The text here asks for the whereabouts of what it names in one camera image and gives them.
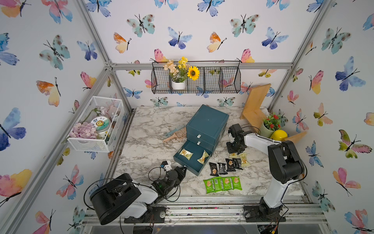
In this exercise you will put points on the small wooden dustpan brush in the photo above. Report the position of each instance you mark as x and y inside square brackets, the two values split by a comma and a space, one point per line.
[180, 134]

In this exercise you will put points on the white mesh wall basket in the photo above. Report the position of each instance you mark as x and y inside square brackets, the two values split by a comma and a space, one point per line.
[113, 109]

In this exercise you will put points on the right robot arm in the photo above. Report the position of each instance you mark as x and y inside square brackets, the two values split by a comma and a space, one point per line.
[285, 163]

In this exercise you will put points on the yellow canister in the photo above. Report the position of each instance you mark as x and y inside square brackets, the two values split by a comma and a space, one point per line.
[279, 135]

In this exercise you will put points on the green pot red flowers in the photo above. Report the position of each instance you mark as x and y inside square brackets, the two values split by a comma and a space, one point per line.
[270, 124]

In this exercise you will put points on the black cookie packet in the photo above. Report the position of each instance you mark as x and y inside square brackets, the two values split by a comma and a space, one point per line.
[222, 169]
[230, 165]
[214, 169]
[237, 164]

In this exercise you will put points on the teal drawer cabinet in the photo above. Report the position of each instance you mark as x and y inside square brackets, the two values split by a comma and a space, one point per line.
[207, 127]

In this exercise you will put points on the pink artificial flowers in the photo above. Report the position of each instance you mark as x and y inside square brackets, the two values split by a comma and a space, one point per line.
[83, 130]

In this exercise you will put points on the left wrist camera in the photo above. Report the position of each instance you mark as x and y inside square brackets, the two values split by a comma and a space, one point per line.
[166, 166]

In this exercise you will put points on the wooden zigzag shelf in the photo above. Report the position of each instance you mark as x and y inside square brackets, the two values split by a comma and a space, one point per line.
[252, 109]

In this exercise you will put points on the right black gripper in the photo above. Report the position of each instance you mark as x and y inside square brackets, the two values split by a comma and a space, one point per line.
[230, 149]

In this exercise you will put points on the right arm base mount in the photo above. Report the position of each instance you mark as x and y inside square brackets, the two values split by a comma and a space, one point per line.
[262, 213]

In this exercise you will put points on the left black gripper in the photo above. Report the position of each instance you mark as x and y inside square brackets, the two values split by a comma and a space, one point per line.
[177, 171]

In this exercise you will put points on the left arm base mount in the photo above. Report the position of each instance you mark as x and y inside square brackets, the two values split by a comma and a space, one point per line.
[152, 215]

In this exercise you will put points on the green cookie packet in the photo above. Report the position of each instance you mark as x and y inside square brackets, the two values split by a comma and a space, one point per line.
[227, 183]
[209, 185]
[218, 184]
[236, 183]

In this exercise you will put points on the teal bottom drawer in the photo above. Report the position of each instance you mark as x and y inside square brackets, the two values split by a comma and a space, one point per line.
[192, 164]

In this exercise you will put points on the beige cookie packet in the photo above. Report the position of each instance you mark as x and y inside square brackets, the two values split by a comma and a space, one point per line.
[234, 156]
[244, 161]
[187, 154]
[204, 156]

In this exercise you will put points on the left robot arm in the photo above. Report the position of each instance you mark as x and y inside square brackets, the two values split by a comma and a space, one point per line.
[133, 202]

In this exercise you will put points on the white flower pot with sunflower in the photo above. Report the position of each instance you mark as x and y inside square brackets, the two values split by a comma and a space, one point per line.
[180, 72]

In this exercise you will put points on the round green tin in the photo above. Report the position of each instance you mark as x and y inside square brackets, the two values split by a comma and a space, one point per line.
[101, 124]

